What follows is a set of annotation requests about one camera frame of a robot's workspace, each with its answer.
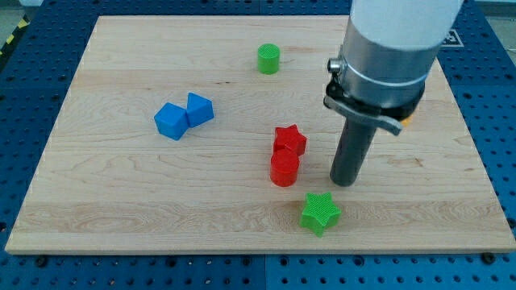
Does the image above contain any red star block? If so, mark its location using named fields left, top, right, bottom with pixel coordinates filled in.
left=273, top=124, right=308, bottom=156

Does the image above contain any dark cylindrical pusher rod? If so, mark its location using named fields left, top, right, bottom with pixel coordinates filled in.
left=330, top=119, right=377, bottom=187

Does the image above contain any red cylinder block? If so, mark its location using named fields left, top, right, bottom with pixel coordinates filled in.
left=270, top=149, right=300, bottom=187

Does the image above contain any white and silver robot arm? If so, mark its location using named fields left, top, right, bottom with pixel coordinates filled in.
left=323, top=0, right=463, bottom=135

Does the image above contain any green star block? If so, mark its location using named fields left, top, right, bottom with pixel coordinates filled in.
left=300, top=192, right=342, bottom=238

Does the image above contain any blue triangular block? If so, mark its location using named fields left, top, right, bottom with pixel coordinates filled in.
left=186, top=93, right=214, bottom=127

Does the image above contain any yellow block behind arm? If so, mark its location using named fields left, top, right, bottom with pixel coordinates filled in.
left=401, top=115, right=413, bottom=127

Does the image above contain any blue cube block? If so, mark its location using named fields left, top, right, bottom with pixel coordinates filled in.
left=154, top=102, right=189, bottom=141

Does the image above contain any fiducial marker tag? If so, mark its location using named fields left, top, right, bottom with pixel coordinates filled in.
left=442, top=29, right=464, bottom=48

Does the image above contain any light wooden board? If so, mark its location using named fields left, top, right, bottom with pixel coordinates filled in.
left=6, top=15, right=515, bottom=255

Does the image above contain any green cylinder block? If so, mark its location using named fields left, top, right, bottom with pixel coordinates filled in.
left=257, top=43, right=281, bottom=74

